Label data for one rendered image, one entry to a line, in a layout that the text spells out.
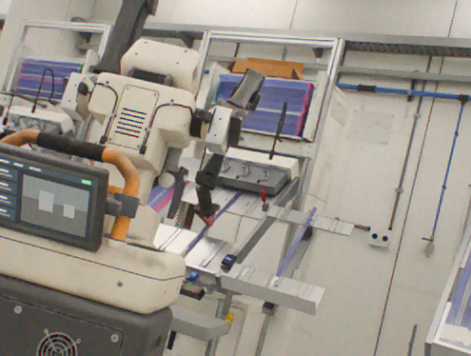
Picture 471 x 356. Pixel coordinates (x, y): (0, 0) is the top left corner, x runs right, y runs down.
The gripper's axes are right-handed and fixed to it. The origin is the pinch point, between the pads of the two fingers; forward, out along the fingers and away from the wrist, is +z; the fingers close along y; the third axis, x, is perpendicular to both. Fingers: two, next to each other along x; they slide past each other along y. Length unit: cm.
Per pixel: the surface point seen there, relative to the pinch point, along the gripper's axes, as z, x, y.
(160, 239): 0.7, 15.7, 15.0
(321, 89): -32, -71, -22
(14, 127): -8, -28, 155
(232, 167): -5.0, -35.6, 9.3
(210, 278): 1.8, 26.5, -17.3
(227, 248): 0.9, 10.2, -15.2
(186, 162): 1, -40, 40
